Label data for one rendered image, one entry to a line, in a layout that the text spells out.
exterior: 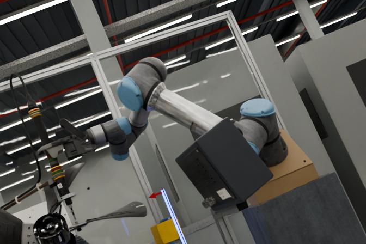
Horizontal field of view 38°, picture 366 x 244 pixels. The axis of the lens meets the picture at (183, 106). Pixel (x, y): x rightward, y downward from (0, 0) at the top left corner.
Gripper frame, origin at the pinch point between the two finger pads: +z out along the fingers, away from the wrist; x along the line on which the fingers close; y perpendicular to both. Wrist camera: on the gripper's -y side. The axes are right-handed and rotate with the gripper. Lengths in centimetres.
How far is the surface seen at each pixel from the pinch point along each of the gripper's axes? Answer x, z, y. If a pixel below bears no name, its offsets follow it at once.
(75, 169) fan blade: 13.7, -10.7, 9.5
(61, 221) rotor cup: -5.4, 2.0, 28.3
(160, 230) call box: 21, -35, 46
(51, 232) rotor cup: -7.4, 6.6, 30.6
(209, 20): 70, -118, -52
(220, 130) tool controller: -83, -39, 27
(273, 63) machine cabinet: 207, -218, -43
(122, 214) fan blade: -8.0, -18.9, 34.7
